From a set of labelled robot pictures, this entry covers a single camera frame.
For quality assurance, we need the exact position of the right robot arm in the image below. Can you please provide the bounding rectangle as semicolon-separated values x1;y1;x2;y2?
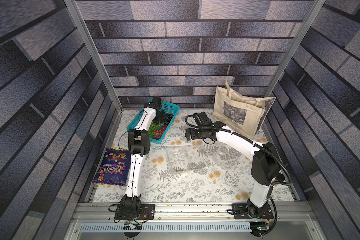
185;112;291;219

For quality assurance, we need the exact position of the green grape bunch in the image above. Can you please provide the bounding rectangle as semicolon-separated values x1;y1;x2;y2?
148;123;161;139

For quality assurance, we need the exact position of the clear clamshell container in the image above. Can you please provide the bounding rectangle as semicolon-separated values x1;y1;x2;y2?
211;144;248;171
166;146;197;172

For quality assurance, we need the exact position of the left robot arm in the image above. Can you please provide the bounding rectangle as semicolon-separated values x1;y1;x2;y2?
120;97;166;219

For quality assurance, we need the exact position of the black grape bunch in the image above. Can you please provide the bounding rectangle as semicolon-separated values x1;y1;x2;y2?
164;114;173;126

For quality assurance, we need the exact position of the teal plastic basket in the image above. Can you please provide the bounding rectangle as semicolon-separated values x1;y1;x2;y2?
127;97;180;144

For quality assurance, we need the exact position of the floral tablecloth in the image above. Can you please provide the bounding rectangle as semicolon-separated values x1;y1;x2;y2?
91;108;295;203

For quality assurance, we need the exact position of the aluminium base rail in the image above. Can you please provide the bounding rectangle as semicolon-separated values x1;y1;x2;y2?
63;202;326;240

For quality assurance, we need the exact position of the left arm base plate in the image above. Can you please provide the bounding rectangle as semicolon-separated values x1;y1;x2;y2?
114;204;156;221

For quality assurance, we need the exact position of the clear clamshell container front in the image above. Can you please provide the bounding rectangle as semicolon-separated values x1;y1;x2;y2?
166;146;197;172

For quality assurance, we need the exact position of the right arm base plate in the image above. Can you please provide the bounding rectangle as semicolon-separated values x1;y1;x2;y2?
227;203;274;220

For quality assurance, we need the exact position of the beige canvas tote bag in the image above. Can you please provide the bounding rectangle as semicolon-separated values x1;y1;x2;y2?
213;83;276;139

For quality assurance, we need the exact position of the clear clamshell container right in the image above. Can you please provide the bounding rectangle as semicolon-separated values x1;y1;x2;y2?
211;144;248;171

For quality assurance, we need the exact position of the purple snack bag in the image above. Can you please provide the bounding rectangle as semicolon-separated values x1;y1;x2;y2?
92;149;131;186

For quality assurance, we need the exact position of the black corrugated cable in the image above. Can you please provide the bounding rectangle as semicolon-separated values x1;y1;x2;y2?
184;113;292;238

